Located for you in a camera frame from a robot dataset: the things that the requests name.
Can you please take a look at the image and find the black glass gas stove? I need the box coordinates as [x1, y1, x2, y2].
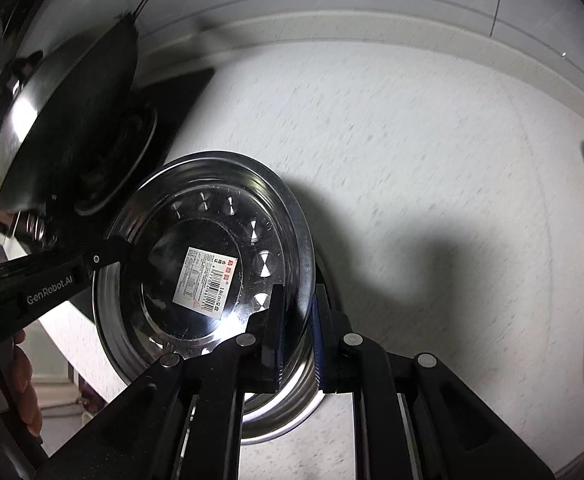
[0, 67, 216, 323]

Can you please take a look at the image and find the person's left hand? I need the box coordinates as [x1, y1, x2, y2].
[0, 330, 44, 438]

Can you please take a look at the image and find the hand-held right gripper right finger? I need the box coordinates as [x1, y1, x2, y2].
[309, 284, 558, 480]

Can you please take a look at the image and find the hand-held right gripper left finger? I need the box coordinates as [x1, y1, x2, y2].
[34, 284, 288, 480]

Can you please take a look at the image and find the steel plate with paper label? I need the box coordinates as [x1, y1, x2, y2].
[92, 150, 325, 446]

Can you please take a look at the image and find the steel wok lid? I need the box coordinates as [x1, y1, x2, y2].
[0, 50, 60, 221]

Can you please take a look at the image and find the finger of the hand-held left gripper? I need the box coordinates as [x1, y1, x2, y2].
[79, 237, 135, 281]

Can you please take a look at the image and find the black wok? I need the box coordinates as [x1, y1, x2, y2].
[0, 0, 168, 221]

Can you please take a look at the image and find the gas stove burner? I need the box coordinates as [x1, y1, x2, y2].
[72, 102, 159, 216]

